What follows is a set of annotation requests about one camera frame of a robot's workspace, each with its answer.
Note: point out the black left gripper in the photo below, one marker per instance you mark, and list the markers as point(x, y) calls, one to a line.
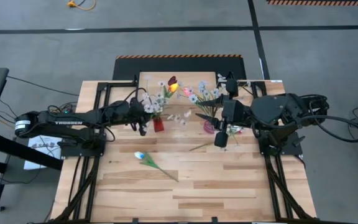
point(138, 115)

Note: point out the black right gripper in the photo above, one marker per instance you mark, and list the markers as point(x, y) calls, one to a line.
point(235, 113)

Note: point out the white blossom artificial spray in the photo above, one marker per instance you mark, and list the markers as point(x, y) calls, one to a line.
point(149, 108)
point(193, 98)

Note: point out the purple ribbed glass vase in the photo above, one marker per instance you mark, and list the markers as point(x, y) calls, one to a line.
point(208, 128)

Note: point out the white and blue artificial tulip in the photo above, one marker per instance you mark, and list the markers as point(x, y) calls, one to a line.
point(139, 155)

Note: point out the orange yellow artificial tulip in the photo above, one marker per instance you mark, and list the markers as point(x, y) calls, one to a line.
point(173, 87)

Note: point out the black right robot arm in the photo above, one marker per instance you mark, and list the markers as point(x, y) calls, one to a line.
point(272, 109)

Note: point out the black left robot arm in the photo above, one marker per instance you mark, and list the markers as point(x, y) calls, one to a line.
point(67, 123)

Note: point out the wooden shelf with black legs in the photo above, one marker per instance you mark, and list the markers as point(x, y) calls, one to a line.
point(197, 77)

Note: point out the red glass vase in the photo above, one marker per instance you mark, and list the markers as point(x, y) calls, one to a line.
point(158, 126)

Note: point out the black hazard-striped floor mat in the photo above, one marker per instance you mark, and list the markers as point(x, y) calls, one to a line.
point(129, 67)

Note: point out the white printed paper sheet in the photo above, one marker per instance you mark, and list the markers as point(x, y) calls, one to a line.
point(31, 165)

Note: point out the orange black hazard floor strip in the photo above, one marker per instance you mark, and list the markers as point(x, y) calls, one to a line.
point(322, 2)

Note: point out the black aluminium table frame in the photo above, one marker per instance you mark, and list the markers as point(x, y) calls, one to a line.
point(120, 84)

